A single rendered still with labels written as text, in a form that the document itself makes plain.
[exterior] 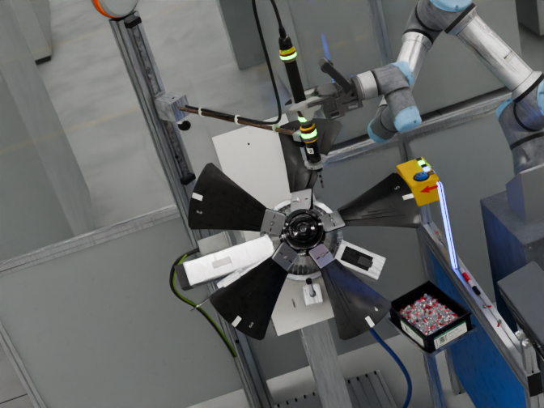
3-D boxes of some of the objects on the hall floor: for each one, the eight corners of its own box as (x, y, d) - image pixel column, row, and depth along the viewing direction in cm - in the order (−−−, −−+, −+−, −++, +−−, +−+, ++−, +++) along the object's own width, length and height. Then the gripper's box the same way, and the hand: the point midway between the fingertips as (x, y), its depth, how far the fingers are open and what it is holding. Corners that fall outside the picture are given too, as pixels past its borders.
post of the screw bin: (450, 486, 334) (413, 317, 293) (457, 482, 335) (421, 313, 294) (455, 490, 332) (418, 321, 291) (462, 486, 333) (426, 317, 291)
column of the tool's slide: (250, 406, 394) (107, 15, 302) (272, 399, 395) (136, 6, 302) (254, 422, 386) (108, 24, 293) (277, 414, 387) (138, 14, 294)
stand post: (345, 471, 352) (287, 286, 305) (367, 463, 352) (313, 277, 306) (348, 480, 348) (291, 293, 301) (371, 472, 349) (316, 284, 302)
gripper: (368, 112, 259) (296, 135, 258) (356, 96, 269) (287, 119, 268) (362, 84, 255) (289, 108, 254) (350, 70, 265) (280, 93, 264)
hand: (290, 104), depth 260 cm, fingers closed on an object, 4 cm apart
